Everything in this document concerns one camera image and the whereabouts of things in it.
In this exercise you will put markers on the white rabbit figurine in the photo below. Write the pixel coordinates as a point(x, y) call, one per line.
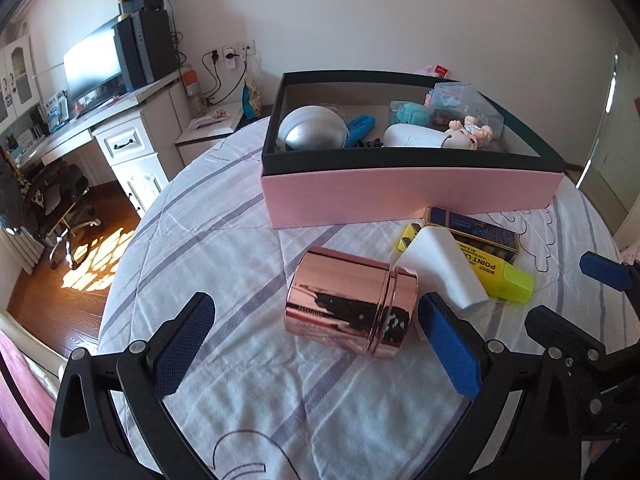
point(415, 136)

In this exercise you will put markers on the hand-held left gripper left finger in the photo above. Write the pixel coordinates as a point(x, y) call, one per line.
point(180, 355)

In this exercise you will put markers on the orange capped bottle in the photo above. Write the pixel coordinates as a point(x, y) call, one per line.
point(192, 90)

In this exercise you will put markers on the rose gold metal canister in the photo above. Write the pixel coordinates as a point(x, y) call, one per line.
point(340, 300)

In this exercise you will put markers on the pink plush toy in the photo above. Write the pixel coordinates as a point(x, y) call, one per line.
point(424, 69)

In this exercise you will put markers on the blue and gold box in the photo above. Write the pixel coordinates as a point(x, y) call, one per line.
point(480, 232)

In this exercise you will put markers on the black computer monitor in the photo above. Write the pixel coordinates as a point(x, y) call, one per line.
point(92, 65)

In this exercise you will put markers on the pink blanket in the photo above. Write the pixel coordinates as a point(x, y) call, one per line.
point(25, 400)

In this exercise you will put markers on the pink tissue pack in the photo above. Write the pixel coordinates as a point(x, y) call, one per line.
point(210, 117)

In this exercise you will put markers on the white forehead thermometer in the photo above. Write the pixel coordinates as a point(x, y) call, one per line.
point(445, 265)

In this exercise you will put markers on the dark computer tower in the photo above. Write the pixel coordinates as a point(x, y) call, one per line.
point(147, 50)

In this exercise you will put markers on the yellow highlighter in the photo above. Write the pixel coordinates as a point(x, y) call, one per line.
point(510, 280)

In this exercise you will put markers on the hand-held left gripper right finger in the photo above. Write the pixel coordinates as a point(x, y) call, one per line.
point(450, 350)

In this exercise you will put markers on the white nightstand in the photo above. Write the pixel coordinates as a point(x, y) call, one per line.
point(205, 135)

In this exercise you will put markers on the silver ball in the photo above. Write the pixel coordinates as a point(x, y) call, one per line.
point(312, 130)

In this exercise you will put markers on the white desk with drawers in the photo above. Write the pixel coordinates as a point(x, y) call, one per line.
point(130, 150)

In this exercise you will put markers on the pink box with dark rim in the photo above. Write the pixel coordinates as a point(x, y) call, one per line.
point(400, 195)

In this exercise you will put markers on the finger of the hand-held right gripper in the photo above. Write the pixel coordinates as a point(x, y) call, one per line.
point(605, 267)
point(565, 332)

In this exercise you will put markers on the teal brush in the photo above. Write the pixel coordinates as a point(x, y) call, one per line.
point(410, 112)

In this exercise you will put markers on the white radiator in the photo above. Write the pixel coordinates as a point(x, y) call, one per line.
point(20, 255)

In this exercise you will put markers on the white wall outlets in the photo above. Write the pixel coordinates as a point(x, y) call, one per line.
point(232, 52)

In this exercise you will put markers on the blue paper bag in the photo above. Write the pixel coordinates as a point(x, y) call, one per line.
point(251, 97)

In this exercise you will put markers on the small pale doll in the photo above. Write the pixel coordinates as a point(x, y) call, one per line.
point(470, 132)

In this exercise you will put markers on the white glass-front cabinet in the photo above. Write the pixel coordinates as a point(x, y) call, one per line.
point(17, 80)

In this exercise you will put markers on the white door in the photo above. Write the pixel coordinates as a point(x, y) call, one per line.
point(602, 125)

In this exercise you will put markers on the black office chair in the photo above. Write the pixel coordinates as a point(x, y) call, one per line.
point(55, 200)

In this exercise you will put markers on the clear plastic storage box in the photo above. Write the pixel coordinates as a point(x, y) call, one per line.
point(465, 100)

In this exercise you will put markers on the blue and white desk box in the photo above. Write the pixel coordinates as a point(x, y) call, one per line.
point(56, 109)

